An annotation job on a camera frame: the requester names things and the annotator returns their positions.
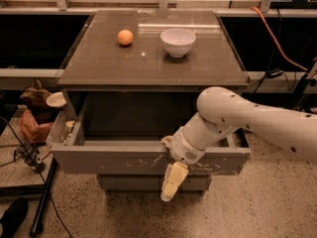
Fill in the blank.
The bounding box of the clear plastic bin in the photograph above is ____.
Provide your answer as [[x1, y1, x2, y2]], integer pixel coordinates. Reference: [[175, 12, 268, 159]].
[[46, 111, 75, 147]]

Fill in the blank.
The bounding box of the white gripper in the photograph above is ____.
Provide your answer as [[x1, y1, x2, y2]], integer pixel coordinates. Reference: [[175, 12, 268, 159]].
[[160, 126, 206, 202]]

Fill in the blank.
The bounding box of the grey bottom drawer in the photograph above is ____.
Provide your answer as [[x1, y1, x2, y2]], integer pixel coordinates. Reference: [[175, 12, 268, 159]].
[[97, 175, 211, 192]]

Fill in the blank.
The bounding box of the white bowl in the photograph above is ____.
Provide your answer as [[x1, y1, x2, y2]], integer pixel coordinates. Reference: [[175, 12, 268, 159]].
[[160, 29, 196, 58]]

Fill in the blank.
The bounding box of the grey drawer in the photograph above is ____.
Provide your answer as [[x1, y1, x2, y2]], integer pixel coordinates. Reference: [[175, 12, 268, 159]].
[[46, 92, 252, 177], [97, 175, 211, 192]]

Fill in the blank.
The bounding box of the grey top drawer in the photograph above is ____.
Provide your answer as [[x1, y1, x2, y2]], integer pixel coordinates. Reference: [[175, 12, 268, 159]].
[[46, 92, 252, 177]]

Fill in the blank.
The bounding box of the black floor bar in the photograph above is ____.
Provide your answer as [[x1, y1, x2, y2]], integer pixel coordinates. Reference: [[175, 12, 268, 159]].
[[29, 160, 57, 238]]

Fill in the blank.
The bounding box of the brown cloth pile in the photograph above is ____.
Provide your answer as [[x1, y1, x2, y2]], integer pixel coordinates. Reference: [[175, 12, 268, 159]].
[[20, 78, 56, 144]]

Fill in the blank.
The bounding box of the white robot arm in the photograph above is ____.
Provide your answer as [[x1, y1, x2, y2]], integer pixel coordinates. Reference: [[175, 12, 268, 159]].
[[160, 86, 317, 202]]

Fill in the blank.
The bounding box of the small white dish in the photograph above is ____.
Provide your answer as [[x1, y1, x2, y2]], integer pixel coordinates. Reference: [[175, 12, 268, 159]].
[[46, 92, 66, 108]]

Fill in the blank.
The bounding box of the grey drawer cabinet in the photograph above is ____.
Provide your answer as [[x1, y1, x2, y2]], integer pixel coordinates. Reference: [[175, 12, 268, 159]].
[[57, 9, 250, 196]]

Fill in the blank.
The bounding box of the orange fruit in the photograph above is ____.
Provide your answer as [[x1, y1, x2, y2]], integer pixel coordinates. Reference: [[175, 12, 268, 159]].
[[117, 30, 134, 46]]

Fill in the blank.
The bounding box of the orange cable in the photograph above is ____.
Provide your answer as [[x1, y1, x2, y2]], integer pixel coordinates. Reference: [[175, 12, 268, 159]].
[[250, 5, 309, 72]]

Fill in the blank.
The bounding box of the black cable on floor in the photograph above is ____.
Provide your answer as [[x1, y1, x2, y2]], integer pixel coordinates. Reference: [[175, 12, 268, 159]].
[[0, 115, 74, 238]]

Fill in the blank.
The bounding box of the black power adapter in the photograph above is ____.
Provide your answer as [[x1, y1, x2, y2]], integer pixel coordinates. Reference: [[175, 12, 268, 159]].
[[265, 68, 283, 78]]

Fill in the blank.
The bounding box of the black shoe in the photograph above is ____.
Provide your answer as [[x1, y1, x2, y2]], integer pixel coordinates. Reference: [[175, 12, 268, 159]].
[[0, 197, 29, 238]]

